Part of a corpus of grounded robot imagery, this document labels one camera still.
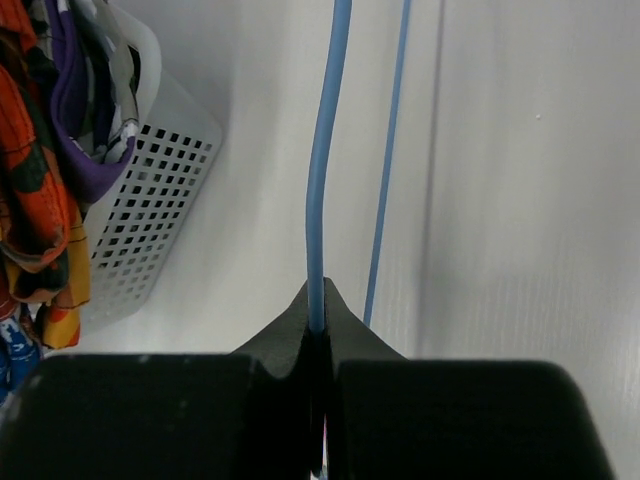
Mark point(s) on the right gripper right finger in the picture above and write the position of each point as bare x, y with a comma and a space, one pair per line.
389, 417

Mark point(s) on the purple grey patterned trousers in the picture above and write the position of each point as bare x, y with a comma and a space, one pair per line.
93, 102

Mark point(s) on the blue white patterned trousers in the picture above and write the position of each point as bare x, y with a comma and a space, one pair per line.
20, 350

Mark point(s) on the orange patterned trousers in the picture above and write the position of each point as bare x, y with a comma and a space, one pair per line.
44, 248

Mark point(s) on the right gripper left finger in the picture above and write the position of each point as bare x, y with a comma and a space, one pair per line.
242, 415

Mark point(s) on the white plastic basket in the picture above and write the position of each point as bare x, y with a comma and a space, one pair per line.
132, 228

